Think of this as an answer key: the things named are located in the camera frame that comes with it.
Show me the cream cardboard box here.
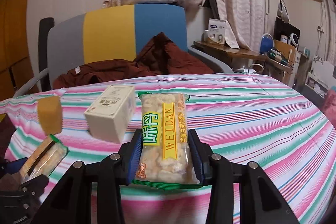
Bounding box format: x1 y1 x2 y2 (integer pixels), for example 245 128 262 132
84 84 137 144

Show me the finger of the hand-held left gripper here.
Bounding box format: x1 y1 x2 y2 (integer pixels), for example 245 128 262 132
0 157 28 177
20 175 50 199

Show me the yellow wooden wardrobe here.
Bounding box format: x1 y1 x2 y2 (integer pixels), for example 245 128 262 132
0 0 40 98

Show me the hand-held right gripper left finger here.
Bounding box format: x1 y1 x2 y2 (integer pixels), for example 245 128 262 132
30 129 143 224

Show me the wooden side desk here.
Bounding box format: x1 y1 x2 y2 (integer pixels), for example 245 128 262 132
193 40 293 75

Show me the blue round container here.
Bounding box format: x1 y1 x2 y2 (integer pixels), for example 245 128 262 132
260 34 274 55

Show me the grey yellow blue chair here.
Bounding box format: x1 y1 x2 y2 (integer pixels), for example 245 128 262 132
39 3 234 92

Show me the yellow-label snack packet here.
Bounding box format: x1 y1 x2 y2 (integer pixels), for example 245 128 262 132
130 91 204 190

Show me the pink cloth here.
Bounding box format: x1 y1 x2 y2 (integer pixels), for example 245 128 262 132
322 89 336 122

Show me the small yellow-brown sponge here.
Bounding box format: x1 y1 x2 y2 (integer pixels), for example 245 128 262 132
37 96 63 135

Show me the black monitor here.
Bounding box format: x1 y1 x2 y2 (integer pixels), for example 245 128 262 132
274 17 301 46

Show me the white and blue carton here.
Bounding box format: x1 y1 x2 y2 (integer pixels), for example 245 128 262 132
205 18 227 45

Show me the brown-stripe snack packet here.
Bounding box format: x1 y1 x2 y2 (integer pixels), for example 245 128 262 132
20 134 69 180

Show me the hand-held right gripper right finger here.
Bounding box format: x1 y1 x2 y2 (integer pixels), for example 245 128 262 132
188 128 300 224

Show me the brown garment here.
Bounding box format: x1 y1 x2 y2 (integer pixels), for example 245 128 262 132
52 32 214 89

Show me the striped bed sheet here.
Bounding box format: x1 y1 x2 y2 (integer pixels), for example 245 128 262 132
0 74 336 224

